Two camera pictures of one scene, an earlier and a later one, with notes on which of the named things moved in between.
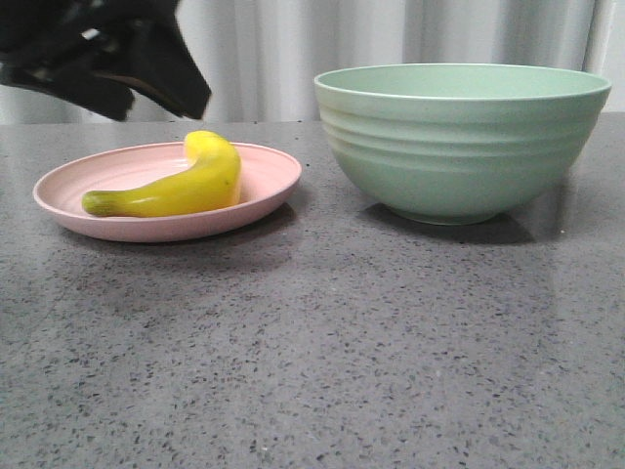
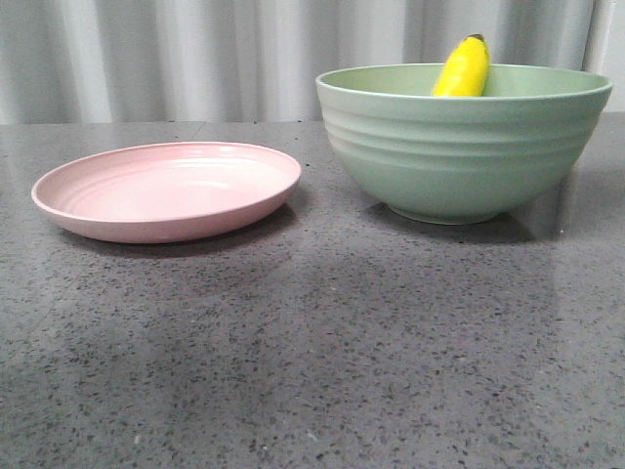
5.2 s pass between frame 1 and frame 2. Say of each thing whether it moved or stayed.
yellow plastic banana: moved
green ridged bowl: stayed
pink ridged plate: stayed
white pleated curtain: stayed
